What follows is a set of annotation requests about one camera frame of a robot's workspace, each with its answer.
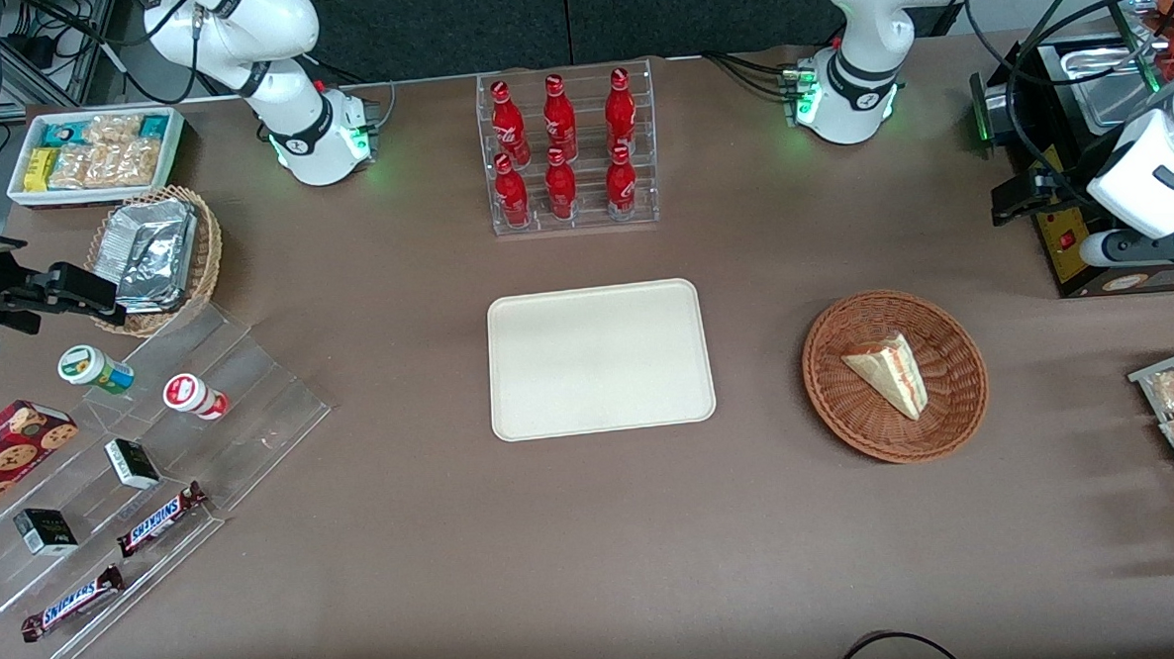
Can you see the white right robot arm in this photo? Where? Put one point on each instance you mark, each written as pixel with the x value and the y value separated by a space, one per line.
pixel 292 105

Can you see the clear acrylic stepped display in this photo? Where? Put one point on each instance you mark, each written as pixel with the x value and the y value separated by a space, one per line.
pixel 254 413

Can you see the red tartan cookie box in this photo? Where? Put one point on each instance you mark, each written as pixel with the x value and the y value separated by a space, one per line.
pixel 8 454

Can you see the yellow snack packet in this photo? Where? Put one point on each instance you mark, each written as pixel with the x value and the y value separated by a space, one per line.
pixel 39 170

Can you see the stainless steel pan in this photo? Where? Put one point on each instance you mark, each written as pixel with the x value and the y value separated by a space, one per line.
pixel 1102 89

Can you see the clear bag of nuts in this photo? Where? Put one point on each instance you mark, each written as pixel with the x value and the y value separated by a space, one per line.
pixel 134 162
pixel 77 167
pixel 113 130

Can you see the green label white cup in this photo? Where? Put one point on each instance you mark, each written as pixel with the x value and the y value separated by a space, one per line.
pixel 88 366

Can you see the black countertop machine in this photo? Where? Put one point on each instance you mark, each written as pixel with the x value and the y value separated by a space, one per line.
pixel 1064 249

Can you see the triangle sandwich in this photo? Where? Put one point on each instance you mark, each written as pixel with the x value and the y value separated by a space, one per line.
pixel 891 371

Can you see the clear acrylic bottle rack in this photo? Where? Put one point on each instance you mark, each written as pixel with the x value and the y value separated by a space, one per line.
pixel 590 209

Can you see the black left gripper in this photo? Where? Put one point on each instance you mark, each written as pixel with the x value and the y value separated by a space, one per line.
pixel 1065 193

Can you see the brown wicker basket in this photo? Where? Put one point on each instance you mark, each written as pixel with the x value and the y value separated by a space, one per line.
pixel 848 407

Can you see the aluminium frame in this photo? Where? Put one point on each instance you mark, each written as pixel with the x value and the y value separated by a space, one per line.
pixel 49 46

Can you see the small black carton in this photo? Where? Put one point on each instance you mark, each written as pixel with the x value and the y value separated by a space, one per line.
pixel 133 464
pixel 45 532

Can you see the teal snack packet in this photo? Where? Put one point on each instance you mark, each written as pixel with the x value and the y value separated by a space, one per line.
pixel 153 126
pixel 61 134

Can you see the red label white cup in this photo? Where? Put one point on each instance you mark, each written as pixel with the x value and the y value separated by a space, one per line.
pixel 189 394

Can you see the light tan wicker basket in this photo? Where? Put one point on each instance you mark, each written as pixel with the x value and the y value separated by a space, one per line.
pixel 209 247

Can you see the silver foil packet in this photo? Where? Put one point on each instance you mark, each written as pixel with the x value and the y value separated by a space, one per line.
pixel 154 274
pixel 151 218

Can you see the white rectangular snack bin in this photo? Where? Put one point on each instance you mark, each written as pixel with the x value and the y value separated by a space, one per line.
pixel 18 194

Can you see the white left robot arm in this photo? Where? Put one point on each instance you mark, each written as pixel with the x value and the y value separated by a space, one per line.
pixel 859 80

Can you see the cream plastic tray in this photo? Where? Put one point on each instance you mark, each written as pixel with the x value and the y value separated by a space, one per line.
pixel 598 364

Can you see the red cola bottle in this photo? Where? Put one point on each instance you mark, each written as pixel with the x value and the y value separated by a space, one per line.
pixel 621 187
pixel 620 115
pixel 512 196
pixel 509 125
pixel 559 121
pixel 561 190

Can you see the Snickers chocolate bar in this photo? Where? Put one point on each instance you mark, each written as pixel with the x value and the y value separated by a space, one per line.
pixel 159 519
pixel 72 604

